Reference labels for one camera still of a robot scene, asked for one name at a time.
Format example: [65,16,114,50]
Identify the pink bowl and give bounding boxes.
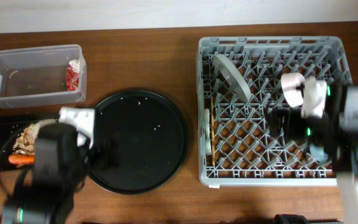
[280,73,305,108]

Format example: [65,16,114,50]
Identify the wooden chopstick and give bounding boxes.
[210,96,215,167]

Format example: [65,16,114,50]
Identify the grey plate with food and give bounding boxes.
[213,54,252,103]

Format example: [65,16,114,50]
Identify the white plastic fork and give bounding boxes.
[204,109,212,156]

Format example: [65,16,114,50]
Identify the orange carrot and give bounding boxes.
[8,154,35,165]

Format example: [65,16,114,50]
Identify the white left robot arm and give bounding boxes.
[0,107,118,224]

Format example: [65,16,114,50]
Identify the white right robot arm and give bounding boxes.
[265,73,358,223]

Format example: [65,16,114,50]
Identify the grey plastic dishwasher rack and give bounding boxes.
[196,36,351,187]

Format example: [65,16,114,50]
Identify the round black tray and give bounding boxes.
[89,90,189,195]

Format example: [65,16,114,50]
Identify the light blue cup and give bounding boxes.
[309,144,329,162]

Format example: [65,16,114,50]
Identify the pile of food scraps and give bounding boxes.
[12,119,57,156]

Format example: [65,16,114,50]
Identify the red and white wrapper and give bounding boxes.
[65,59,80,91]

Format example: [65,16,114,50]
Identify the clear plastic bin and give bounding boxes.
[0,44,87,109]

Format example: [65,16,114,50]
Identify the black rectangular bin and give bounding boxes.
[0,113,58,171]

